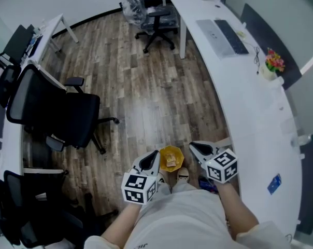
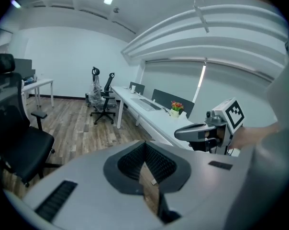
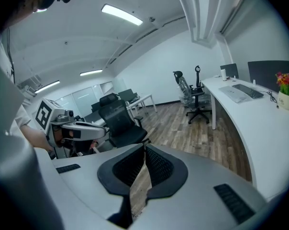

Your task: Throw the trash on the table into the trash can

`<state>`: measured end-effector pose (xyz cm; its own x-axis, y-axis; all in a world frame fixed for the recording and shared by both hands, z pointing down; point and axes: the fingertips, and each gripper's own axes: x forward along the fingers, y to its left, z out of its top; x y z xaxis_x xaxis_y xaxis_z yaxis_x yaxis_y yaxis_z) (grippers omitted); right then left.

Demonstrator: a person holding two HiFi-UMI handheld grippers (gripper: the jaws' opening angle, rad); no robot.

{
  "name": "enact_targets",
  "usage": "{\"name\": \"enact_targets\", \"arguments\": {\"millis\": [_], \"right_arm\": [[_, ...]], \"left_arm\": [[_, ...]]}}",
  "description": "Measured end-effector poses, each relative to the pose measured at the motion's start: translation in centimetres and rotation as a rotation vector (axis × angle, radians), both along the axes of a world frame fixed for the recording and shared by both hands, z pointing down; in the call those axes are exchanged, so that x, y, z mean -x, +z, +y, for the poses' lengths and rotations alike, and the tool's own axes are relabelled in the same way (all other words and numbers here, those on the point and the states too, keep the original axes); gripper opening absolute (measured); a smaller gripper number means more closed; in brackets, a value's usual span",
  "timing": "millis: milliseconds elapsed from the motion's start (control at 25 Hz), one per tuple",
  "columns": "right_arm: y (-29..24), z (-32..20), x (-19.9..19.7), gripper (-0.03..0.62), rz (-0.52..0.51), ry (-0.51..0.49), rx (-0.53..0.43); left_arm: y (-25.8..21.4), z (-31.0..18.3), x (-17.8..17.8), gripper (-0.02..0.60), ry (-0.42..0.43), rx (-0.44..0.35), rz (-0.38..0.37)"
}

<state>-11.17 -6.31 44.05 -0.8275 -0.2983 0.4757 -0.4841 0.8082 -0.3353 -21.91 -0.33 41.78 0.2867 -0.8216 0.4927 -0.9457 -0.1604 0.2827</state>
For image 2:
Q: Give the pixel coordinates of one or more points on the dark grey desk divider panel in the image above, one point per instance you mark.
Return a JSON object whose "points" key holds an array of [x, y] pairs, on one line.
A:
{"points": [[139, 86], [168, 99], [23, 67]]}

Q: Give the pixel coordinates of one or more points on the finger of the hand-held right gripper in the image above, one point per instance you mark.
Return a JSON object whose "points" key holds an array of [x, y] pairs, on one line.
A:
{"points": [[190, 133]]}

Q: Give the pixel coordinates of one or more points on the potted artificial flowers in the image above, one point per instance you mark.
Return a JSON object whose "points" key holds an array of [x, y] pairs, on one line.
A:
{"points": [[176, 108]]}

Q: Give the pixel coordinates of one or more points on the plastic-wrapped office chair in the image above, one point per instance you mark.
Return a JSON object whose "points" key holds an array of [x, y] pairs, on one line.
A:
{"points": [[95, 90]]}

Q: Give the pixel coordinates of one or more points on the person's right forearm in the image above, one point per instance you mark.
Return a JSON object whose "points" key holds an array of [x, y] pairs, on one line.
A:
{"points": [[252, 136]]}

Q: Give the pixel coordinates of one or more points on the white paper roll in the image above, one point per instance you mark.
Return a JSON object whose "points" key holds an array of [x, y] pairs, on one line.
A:
{"points": [[133, 89]]}

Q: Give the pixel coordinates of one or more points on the person's white shirt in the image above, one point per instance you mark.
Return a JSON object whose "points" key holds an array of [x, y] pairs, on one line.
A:
{"points": [[283, 99]]}

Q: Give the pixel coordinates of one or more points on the person's right hand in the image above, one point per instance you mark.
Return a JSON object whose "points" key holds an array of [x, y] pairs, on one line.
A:
{"points": [[216, 134]]}

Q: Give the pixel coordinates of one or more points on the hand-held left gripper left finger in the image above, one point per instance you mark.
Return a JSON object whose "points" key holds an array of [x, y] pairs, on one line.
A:
{"points": [[87, 188]]}

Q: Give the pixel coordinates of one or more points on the black mesh office chair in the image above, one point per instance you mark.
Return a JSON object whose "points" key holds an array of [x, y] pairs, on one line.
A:
{"points": [[106, 104], [20, 140]]}

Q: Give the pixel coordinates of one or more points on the ceiling smoke detector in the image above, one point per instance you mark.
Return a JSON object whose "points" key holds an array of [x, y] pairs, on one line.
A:
{"points": [[116, 10]]}

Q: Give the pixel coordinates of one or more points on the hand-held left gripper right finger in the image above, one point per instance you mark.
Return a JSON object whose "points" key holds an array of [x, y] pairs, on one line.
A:
{"points": [[202, 181]]}

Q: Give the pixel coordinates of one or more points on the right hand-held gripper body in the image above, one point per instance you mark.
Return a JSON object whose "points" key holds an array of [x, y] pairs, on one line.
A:
{"points": [[233, 116]]}

